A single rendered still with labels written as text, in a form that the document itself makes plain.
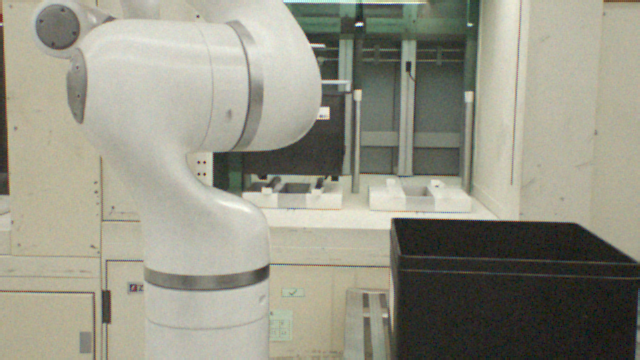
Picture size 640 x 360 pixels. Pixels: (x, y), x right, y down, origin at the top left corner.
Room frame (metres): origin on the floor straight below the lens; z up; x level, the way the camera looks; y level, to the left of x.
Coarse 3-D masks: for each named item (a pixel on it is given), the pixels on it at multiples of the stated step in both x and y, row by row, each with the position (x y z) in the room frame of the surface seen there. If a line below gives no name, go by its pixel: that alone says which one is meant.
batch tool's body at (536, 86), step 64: (320, 0) 1.92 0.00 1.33; (384, 0) 1.92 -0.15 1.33; (448, 0) 1.91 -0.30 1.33; (512, 0) 1.53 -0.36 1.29; (576, 0) 1.35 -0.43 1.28; (512, 64) 1.48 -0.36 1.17; (576, 64) 1.35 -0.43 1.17; (512, 128) 1.45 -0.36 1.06; (576, 128) 1.35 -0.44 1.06; (128, 192) 1.45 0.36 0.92; (512, 192) 1.42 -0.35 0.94; (576, 192) 1.35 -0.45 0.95; (128, 256) 1.44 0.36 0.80; (320, 256) 1.42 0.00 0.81; (384, 256) 1.42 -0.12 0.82; (128, 320) 1.44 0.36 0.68; (320, 320) 1.42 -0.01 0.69
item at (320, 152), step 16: (320, 48) 1.72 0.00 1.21; (336, 96) 1.62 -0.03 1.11; (320, 112) 1.62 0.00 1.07; (336, 112) 1.62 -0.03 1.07; (320, 128) 1.63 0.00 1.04; (336, 128) 1.62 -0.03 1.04; (304, 144) 1.63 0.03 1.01; (320, 144) 1.63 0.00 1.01; (336, 144) 1.62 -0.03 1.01; (256, 160) 1.63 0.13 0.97; (272, 160) 1.63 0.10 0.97; (288, 160) 1.63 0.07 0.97; (304, 160) 1.63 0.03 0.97; (320, 160) 1.63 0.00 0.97; (336, 160) 1.62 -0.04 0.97; (336, 176) 1.82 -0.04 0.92
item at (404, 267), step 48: (432, 240) 1.16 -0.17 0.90; (480, 240) 1.16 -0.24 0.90; (528, 240) 1.15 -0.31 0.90; (576, 240) 1.14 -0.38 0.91; (432, 288) 0.89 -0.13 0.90; (480, 288) 0.89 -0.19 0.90; (528, 288) 0.88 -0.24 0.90; (576, 288) 0.88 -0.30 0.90; (624, 288) 0.88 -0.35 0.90; (432, 336) 0.89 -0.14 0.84; (480, 336) 0.89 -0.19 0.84; (528, 336) 0.88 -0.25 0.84; (576, 336) 0.88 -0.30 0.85; (624, 336) 0.88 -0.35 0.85
